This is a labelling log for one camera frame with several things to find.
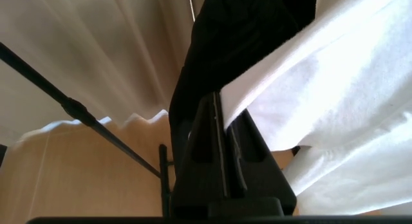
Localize black shorts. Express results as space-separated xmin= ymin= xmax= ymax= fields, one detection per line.
xmin=169 ymin=0 xmax=318 ymax=173

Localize white garment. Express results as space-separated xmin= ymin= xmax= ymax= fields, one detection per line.
xmin=220 ymin=0 xmax=412 ymax=216

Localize black clothes rack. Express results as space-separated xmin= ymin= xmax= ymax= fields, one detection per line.
xmin=0 ymin=42 xmax=174 ymax=218

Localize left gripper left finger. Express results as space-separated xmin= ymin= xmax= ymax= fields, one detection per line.
xmin=170 ymin=91 xmax=231 ymax=218

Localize beige curtain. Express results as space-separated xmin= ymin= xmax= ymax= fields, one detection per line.
xmin=0 ymin=0 xmax=207 ymax=144

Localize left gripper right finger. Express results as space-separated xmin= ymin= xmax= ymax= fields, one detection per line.
xmin=225 ymin=109 xmax=297 ymax=216

